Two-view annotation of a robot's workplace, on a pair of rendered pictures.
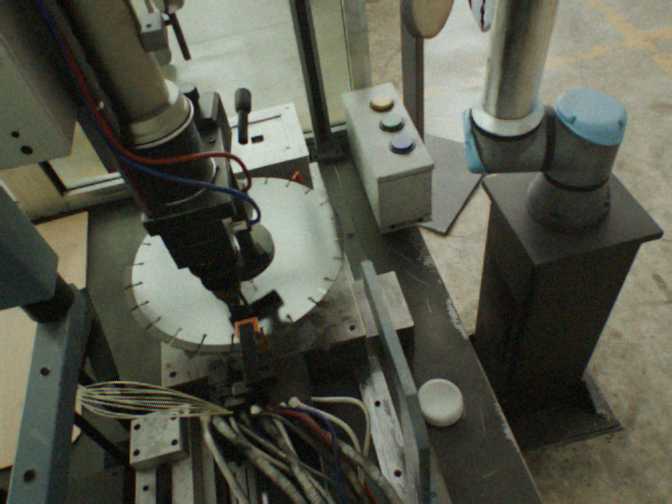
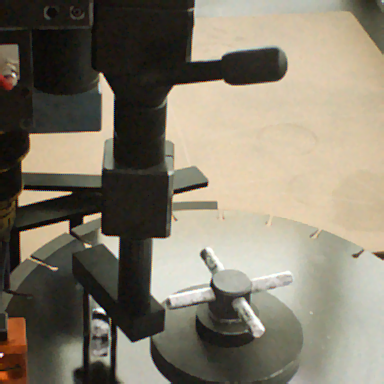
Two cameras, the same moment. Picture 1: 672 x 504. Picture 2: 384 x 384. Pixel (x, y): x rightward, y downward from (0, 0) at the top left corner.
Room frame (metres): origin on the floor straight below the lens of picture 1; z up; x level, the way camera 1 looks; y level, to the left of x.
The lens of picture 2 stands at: (0.47, -0.47, 1.49)
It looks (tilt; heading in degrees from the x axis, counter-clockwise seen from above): 37 degrees down; 83
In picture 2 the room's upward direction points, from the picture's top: 3 degrees clockwise
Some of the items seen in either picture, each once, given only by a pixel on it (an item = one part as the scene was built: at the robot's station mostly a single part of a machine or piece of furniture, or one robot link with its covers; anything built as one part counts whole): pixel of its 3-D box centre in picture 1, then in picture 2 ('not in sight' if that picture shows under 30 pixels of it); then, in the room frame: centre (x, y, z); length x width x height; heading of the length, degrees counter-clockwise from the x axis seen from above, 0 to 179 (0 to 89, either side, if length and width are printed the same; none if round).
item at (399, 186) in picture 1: (386, 155); not in sight; (0.88, -0.15, 0.82); 0.28 x 0.11 x 0.15; 4
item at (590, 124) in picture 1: (580, 135); not in sight; (0.72, -0.46, 0.91); 0.13 x 0.12 x 0.14; 76
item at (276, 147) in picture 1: (265, 167); not in sight; (0.92, 0.11, 0.82); 0.18 x 0.18 x 0.15; 4
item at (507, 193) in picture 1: (537, 310); not in sight; (0.72, -0.47, 0.37); 0.40 x 0.40 x 0.75; 4
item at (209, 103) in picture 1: (216, 164); (140, 86); (0.51, 0.11, 1.17); 0.06 x 0.05 x 0.20; 175
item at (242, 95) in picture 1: (229, 117); (207, 54); (0.55, 0.09, 1.21); 0.08 x 0.06 x 0.03; 4
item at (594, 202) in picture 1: (571, 184); not in sight; (0.72, -0.47, 0.80); 0.15 x 0.15 x 0.10
